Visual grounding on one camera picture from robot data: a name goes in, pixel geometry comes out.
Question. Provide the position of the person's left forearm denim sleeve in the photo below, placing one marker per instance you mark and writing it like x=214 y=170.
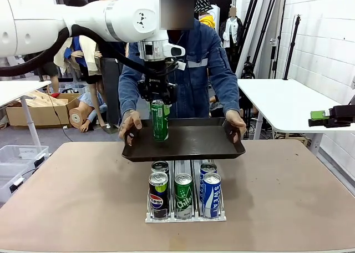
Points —
x=228 y=95

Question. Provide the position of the large white table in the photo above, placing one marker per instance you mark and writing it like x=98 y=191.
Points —
x=277 y=103

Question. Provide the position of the person's right hand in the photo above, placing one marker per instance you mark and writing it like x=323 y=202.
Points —
x=131 y=120

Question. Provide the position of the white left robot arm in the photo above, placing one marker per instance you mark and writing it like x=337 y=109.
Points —
x=83 y=17

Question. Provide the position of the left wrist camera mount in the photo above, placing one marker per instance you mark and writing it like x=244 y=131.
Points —
x=162 y=50

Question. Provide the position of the clear plastic storage bin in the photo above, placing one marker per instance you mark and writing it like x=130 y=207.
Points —
x=16 y=153
x=8 y=181

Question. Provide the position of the person bucket hat yellow hoodie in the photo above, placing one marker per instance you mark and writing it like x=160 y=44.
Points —
x=208 y=20

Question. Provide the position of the wooden crate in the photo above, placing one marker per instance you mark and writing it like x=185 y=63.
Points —
x=299 y=139

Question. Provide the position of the mannequin in white jacket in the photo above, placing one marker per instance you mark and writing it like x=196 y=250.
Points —
x=233 y=31

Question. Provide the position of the blue Pocari Sweat can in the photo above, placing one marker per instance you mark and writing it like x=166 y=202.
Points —
x=208 y=168
x=211 y=197

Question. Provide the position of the mannequin torso in blue shirt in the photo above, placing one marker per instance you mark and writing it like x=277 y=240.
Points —
x=83 y=111

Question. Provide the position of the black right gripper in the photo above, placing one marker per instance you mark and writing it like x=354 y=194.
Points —
x=344 y=115

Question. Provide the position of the black camera tripod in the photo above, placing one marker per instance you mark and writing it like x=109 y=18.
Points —
x=247 y=70

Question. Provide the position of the person in denim jacket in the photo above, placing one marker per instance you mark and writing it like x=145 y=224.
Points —
x=199 y=92

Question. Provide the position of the white tag on left arm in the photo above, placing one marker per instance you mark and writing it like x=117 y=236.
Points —
x=180 y=65

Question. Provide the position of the black Pepsi can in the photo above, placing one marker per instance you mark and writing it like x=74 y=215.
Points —
x=158 y=194
x=160 y=167

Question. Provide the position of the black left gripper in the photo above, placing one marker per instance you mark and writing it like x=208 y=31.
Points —
x=156 y=89

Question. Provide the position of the black mannequin base plate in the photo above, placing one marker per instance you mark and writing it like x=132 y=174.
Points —
x=111 y=129

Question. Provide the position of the person's left hand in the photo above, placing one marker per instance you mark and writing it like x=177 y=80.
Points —
x=238 y=122

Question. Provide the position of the thin black upright stand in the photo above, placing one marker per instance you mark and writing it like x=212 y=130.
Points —
x=280 y=36

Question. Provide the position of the green Chilsung soda can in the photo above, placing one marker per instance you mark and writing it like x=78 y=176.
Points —
x=183 y=197
x=160 y=122

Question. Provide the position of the white can dispenser rack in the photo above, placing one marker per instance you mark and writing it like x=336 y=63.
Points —
x=183 y=166

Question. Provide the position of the black serving tray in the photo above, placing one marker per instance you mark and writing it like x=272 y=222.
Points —
x=194 y=142

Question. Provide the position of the person's right forearm denim sleeve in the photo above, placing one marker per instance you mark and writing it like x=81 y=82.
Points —
x=127 y=92

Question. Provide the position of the brown cardboard box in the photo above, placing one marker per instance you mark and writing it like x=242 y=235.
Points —
x=55 y=114

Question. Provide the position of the leaning black light stands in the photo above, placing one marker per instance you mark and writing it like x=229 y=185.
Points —
x=255 y=14

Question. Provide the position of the person in black outfit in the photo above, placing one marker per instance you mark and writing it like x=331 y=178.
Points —
x=50 y=68

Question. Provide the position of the black pole stand on table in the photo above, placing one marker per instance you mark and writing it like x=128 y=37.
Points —
x=291 y=50

